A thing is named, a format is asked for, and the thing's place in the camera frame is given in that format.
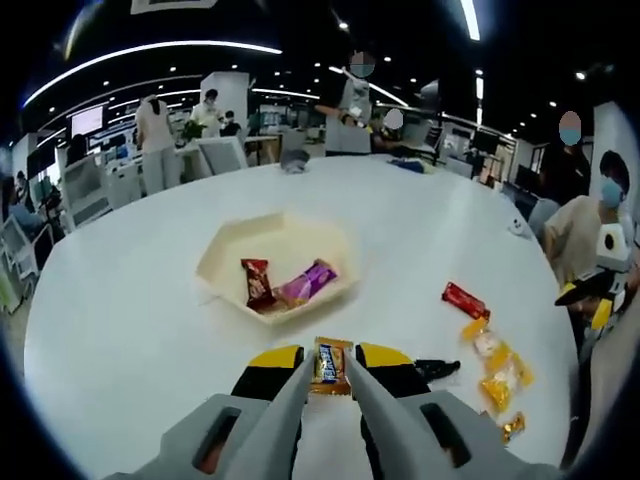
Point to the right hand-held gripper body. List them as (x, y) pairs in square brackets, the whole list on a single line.
[(615, 247)]

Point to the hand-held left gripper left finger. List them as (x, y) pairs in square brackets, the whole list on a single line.
[(272, 357)]

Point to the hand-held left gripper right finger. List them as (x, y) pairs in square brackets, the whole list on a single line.
[(385, 356)]

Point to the grey food tongs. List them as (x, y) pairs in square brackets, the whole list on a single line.
[(287, 400)]

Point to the black food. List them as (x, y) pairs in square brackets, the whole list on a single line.
[(435, 368)]

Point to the small orange food packet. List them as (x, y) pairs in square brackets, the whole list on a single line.
[(330, 365), (514, 427)]

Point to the dark red food bar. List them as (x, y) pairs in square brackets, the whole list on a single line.
[(257, 282)]

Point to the purple food packet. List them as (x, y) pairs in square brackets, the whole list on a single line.
[(310, 280)]

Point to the bright red food bar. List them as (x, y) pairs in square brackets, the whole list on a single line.
[(465, 300)]

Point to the yellow food packet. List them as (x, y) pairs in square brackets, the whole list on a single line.
[(482, 340), (507, 385)]

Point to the cream hexagonal container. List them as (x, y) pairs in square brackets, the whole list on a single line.
[(300, 245)]

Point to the person's white shirt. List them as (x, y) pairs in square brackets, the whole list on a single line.
[(610, 380)]

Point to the small white round device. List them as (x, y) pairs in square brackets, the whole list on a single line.
[(516, 227)]

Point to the blue cloth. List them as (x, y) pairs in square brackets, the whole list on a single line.
[(405, 163)]

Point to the grey cloth bundle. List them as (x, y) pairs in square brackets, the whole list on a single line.
[(295, 161)]

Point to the white office chair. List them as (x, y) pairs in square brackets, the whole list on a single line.
[(222, 155), (85, 190)]

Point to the potted plant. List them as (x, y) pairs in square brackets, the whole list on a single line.
[(192, 131)]

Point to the long ceiling light strip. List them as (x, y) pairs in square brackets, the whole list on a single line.
[(471, 22), (225, 45)]

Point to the wall monitor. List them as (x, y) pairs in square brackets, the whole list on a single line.
[(87, 120)]

